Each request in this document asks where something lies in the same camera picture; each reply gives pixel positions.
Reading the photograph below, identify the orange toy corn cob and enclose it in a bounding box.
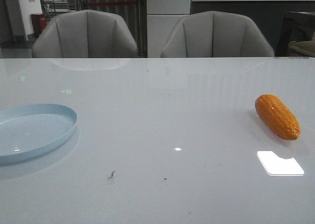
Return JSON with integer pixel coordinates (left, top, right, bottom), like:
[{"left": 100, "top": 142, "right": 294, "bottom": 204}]
[{"left": 255, "top": 94, "right": 301, "bottom": 140}]

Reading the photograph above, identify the light blue round plate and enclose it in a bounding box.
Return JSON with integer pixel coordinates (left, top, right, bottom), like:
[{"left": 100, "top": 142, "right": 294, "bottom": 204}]
[{"left": 0, "top": 103, "right": 78, "bottom": 165}]

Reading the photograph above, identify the right grey upholstered chair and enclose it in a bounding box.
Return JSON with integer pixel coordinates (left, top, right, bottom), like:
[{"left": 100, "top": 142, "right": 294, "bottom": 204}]
[{"left": 160, "top": 11, "right": 274, "bottom": 58}]

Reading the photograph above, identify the grey upholstered chair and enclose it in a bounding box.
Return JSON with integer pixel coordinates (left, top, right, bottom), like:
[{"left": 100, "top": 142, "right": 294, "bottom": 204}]
[
  {"left": 160, "top": 11, "right": 274, "bottom": 58},
  {"left": 31, "top": 10, "right": 138, "bottom": 58}
]

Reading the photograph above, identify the white refrigerator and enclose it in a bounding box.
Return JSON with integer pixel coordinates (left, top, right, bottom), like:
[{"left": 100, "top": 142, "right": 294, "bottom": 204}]
[{"left": 146, "top": 0, "right": 190, "bottom": 58}]

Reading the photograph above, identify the left grey upholstered chair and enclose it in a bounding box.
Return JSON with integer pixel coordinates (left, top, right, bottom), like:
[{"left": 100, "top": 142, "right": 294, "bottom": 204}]
[{"left": 31, "top": 10, "right": 138, "bottom": 58}]

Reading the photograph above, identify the red barrier belt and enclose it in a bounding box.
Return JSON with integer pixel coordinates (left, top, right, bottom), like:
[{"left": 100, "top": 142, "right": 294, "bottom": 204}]
[{"left": 83, "top": 0, "right": 139, "bottom": 7}]

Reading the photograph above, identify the dark kitchen counter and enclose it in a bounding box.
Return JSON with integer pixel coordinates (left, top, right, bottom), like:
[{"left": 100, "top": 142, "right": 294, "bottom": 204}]
[{"left": 190, "top": 0, "right": 315, "bottom": 51}]

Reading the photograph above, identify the red trash bin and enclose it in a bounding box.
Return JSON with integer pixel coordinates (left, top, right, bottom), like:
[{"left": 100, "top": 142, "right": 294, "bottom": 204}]
[{"left": 31, "top": 13, "right": 47, "bottom": 37}]

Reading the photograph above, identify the metal shelving rack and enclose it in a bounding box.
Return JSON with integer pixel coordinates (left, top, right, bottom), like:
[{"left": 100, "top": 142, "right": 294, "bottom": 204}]
[{"left": 40, "top": 0, "right": 76, "bottom": 18}]

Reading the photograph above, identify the tan cushioned seat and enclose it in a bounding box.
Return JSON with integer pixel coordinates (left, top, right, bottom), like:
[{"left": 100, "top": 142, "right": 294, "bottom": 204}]
[{"left": 288, "top": 40, "right": 315, "bottom": 57}]

